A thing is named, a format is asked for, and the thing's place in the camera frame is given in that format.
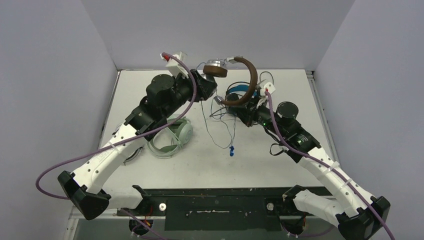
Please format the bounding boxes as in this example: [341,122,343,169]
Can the black blue headphones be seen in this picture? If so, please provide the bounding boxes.
[221,81,261,106]

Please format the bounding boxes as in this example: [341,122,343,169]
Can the thin blue headphone cable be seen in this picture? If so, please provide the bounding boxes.
[195,61,238,157]

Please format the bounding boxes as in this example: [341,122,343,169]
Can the mint green headphones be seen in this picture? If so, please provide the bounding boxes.
[146,114,194,159]

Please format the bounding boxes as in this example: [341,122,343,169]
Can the white black headphones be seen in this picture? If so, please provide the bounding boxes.
[114,124,145,166]

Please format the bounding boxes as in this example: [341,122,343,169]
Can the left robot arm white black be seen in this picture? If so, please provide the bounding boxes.
[57,69,218,220]

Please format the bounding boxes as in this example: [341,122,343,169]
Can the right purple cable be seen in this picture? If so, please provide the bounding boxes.
[264,91,397,240]

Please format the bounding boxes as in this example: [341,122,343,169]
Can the purple cable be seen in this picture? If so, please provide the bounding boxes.
[264,91,397,240]
[35,52,198,240]

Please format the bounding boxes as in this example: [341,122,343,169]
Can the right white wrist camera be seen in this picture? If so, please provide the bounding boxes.
[258,81,276,96]

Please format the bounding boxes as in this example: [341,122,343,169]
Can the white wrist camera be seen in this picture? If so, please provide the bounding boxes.
[258,81,276,96]
[160,51,189,78]

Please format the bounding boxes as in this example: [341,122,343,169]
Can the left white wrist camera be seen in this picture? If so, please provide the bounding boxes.
[160,51,189,78]

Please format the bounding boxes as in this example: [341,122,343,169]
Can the aluminium frame rail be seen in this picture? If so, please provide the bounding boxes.
[305,69,340,163]

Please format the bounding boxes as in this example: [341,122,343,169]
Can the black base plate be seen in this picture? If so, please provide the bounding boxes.
[116,187,332,233]

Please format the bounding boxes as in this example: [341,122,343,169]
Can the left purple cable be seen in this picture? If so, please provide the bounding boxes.
[35,52,198,240]

